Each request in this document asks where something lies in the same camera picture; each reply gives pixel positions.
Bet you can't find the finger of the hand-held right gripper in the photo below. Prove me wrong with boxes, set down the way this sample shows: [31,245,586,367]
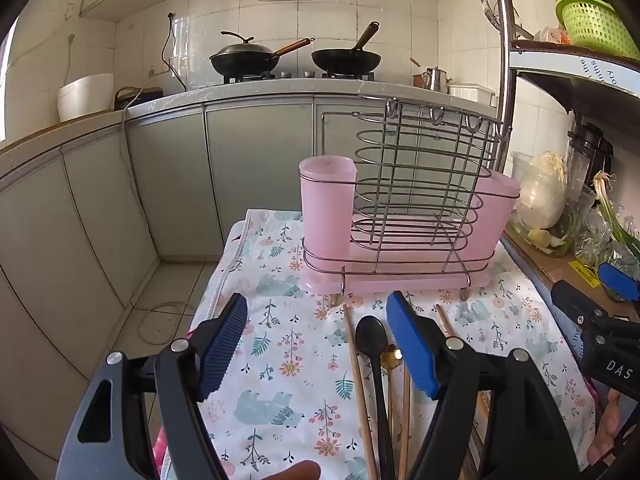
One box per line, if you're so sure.
[597,262,640,303]
[551,280,616,341]

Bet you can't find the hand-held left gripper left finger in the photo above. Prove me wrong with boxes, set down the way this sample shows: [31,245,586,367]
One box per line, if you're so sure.
[56,292,249,480]

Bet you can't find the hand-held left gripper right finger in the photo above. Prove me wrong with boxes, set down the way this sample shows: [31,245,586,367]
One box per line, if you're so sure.
[386,290,598,480]

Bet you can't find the all-black spoon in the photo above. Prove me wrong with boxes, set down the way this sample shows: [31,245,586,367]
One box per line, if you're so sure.
[355,315,396,480]

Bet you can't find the pink plastic drip tray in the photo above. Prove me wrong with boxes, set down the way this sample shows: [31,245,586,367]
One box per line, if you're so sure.
[299,252,501,294]

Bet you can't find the brown wooden chopstick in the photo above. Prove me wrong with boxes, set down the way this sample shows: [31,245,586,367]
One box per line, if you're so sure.
[397,375,412,480]
[341,304,379,480]
[434,303,458,339]

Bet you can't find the wide pink plastic cup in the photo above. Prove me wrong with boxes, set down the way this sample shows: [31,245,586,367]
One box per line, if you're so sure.
[467,170,521,261]

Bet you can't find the tall pink plastic cup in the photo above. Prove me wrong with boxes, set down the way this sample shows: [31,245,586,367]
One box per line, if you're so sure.
[299,156,358,261]

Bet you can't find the metal wire utensil rack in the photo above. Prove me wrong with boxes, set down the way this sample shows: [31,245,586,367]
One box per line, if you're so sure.
[301,95,513,308]

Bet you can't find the person's right hand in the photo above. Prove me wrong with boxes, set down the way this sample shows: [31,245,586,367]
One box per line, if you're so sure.
[587,390,633,466]

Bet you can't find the cardboard box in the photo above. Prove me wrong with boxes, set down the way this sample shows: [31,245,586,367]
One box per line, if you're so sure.
[502,220,640,321]

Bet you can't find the clear plastic bag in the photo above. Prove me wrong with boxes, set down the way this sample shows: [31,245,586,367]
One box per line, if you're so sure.
[572,210,631,267]

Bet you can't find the floral printed cloth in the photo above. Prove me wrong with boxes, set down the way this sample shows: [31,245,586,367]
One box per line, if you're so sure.
[192,207,598,480]

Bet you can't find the green onions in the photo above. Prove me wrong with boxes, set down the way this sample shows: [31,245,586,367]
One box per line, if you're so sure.
[592,170,640,261]

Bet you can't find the cabbage in clear container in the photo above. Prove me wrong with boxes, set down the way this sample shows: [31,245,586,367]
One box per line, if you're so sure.
[510,152,596,257]

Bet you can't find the napa cabbage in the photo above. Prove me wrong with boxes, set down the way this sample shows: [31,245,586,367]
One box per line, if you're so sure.
[517,152,568,231]

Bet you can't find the pink dotted cloth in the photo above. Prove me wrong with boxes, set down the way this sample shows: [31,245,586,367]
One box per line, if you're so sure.
[150,422,173,480]

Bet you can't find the black blender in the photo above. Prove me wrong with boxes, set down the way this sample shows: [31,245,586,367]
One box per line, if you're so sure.
[565,122,613,196]

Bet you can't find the brown rounded object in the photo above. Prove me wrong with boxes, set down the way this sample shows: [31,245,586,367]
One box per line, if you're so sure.
[260,460,322,480]

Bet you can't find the kitchen counter cabinets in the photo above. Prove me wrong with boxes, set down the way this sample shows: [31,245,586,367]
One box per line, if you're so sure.
[0,80,501,411]

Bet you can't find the shelf board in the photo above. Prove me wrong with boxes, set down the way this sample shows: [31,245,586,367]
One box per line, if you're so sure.
[509,40,640,111]

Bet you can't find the white plastic tub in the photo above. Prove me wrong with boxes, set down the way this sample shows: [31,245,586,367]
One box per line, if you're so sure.
[448,83,496,106]

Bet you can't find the green plastic basket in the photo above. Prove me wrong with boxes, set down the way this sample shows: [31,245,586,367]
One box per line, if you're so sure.
[555,0,640,58]

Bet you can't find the metal kettle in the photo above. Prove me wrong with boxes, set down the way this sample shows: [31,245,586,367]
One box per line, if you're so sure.
[422,66,453,93]

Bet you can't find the metal shelf pole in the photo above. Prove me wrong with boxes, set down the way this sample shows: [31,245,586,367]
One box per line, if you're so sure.
[489,0,516,171]

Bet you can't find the gas stove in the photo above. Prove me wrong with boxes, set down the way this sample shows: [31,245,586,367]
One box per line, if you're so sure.
[222,71,376,85]

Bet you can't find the white round bucket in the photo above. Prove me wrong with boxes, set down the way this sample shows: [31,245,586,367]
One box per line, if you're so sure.
[57,73,115,122]

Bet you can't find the black wok with lid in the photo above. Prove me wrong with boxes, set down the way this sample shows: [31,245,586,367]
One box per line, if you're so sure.
[209,31,316,78]

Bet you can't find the wire strainer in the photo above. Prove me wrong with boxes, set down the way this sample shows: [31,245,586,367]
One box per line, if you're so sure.
[481,0,533,41]

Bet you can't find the black power cable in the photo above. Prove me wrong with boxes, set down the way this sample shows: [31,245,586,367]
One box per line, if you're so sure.
[161,11,188,92]

